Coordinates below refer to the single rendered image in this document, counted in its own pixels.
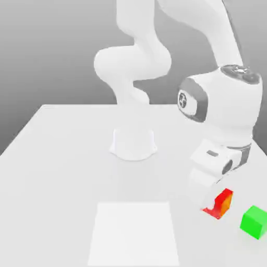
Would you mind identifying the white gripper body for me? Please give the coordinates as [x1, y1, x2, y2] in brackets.
[188, 167, 224, 209]

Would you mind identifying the small red cube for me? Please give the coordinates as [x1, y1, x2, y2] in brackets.
[201, 188, 234, 220]

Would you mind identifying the small green cube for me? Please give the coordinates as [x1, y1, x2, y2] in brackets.
[239, 204, 267, 240]

